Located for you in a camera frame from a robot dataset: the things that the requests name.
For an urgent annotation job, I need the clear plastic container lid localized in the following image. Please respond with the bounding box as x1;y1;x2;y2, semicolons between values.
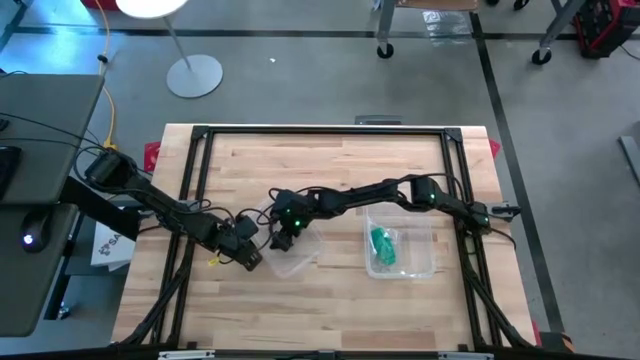
254;198;325;279

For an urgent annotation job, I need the green elastic bandage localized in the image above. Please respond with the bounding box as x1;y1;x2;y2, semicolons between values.
369;225;398;266

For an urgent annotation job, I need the clear plastic container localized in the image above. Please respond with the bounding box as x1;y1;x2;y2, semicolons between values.
363;203;437;280

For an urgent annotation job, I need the white floor lamp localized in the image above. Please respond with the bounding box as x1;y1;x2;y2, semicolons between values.
114;0;225;100

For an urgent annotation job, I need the black computer mouse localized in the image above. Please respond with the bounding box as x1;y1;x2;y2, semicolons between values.
18;209;52;255

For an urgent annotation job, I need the grey cart leg with caster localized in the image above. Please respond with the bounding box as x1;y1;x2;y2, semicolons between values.
530;0;585;66
376;0;401;61

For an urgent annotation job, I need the light grey desk panel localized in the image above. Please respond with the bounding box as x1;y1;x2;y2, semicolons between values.
0;73;105;206

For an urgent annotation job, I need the black keyboard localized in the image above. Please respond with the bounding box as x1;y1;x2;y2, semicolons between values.
0;144;22;199

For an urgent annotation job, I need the clear plastic sheet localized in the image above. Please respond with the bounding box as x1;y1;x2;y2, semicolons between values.
420;8;476;47

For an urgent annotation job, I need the red box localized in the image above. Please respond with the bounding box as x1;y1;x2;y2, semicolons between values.
79;0;121;11

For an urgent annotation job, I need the grey metal bar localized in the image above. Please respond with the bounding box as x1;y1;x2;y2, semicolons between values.
618;133;640;187

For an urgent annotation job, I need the red plastic crate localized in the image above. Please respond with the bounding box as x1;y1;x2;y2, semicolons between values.
571;0;640;60

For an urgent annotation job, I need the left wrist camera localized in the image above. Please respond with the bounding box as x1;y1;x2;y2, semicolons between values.
234;214;261;240

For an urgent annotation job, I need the silver metal bracket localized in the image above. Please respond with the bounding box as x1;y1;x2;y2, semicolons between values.
157;349;217;360
436;351;496;360

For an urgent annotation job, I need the yellow cable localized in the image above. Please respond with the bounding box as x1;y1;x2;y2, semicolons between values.
93;0;121;151

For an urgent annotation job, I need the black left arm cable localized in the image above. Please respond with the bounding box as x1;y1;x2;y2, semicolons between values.
72;144;261;241

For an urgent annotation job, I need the black desk cable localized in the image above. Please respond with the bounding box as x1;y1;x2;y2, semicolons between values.
0;112;101;149
0;136;86;151

